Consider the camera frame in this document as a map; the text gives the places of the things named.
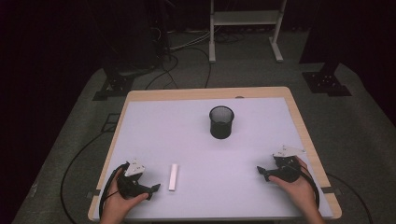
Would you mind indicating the white rectangular bar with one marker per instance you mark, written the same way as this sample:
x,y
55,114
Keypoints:
x,y
173,177

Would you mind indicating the person's left hand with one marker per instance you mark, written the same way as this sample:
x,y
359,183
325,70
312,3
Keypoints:
x,y
120,207

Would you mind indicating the person's right hand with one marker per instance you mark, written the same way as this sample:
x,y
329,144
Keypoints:
x,y
297,191

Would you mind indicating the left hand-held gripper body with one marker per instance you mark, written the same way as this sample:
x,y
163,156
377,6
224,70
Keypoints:
x,y
130,184

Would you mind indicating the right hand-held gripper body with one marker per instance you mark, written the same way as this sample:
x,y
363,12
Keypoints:
x,y
288,169

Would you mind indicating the black mesh pen cup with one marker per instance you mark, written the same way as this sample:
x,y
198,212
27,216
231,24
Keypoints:
x,y
221,122

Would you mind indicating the black stand base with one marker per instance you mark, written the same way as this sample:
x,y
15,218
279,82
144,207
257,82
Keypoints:
x,y
113,85
327,82

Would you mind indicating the dark tape strip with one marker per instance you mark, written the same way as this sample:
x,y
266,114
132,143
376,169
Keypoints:
x,y
330,189
93,193

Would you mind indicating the white table mat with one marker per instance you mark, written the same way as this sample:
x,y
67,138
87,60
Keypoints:
x,y
211,155

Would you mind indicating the white metal stand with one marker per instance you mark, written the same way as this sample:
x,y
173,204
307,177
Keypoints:
x,y
246,18

